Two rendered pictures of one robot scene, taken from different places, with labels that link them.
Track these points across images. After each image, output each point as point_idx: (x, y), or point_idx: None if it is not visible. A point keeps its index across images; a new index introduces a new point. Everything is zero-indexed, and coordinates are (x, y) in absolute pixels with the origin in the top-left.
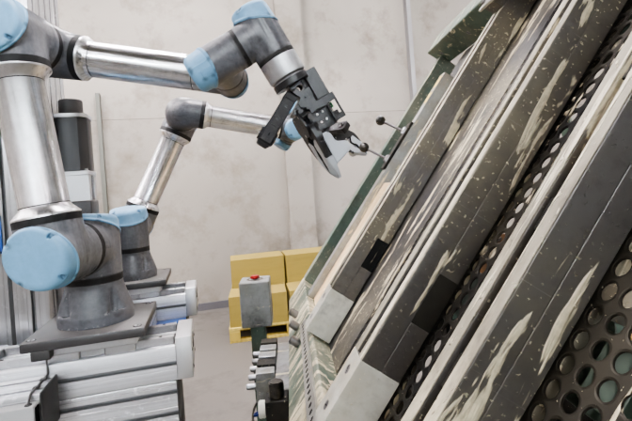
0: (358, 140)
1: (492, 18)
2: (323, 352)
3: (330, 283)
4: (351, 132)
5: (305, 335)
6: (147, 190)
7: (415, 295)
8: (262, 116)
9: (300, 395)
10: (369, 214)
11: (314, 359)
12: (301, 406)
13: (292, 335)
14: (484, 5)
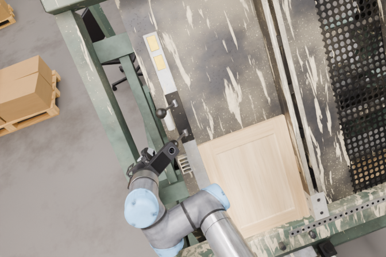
0: (149, 148)
1: None
2: (339, 203)
3: (313, 194)
4: (145, 150)
5: (318, 222)
6: None
7: None
8: (236, 234)
9: (370, 210)
10: (221, 168)
11: (356, 203)
12: (380, 206)
13: (277, 252)
14: None
